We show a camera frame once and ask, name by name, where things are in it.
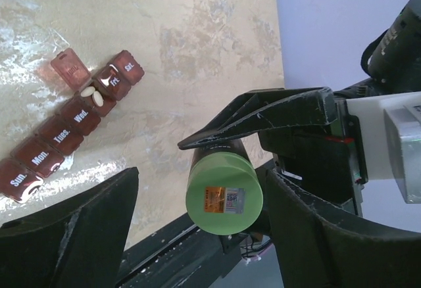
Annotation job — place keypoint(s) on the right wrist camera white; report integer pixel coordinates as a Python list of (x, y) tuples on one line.
[(390, 130)]

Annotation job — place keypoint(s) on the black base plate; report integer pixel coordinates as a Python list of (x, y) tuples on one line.
[(181, 254)]

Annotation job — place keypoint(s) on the red weekly pill organizer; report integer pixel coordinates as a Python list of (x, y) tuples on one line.
[(42, 153)]

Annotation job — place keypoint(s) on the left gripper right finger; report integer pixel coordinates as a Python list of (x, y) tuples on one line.
[(321, 245)]

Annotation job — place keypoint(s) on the green bottle cap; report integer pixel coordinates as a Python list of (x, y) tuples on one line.
[(223, 194)]

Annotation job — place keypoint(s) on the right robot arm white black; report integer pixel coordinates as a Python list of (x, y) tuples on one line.
[(392, 63)]

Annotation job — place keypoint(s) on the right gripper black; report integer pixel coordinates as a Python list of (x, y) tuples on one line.
[(309, 132)]

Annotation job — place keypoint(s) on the green pill bottle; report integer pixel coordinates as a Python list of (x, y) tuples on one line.
[(227, 150)]

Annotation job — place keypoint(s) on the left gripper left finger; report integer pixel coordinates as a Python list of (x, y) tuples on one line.
[(77, 242)]

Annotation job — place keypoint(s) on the white pills in organizer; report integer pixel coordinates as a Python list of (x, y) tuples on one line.
[(95, 95)]

